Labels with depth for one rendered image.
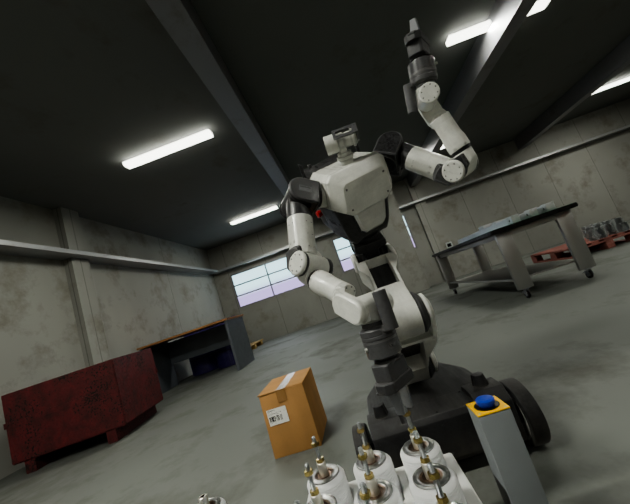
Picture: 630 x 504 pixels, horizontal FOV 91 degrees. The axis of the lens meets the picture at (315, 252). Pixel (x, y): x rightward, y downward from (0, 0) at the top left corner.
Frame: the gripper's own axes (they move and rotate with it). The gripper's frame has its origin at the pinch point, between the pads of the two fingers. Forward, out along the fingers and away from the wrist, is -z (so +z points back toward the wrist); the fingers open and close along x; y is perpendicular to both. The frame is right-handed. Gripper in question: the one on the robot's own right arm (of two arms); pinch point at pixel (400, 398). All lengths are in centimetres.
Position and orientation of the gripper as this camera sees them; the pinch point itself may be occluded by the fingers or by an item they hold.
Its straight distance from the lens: 85.4
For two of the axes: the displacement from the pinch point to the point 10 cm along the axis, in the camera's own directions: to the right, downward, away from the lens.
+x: 7.0, -1.3, 7.0
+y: -6.4, 3.2, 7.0
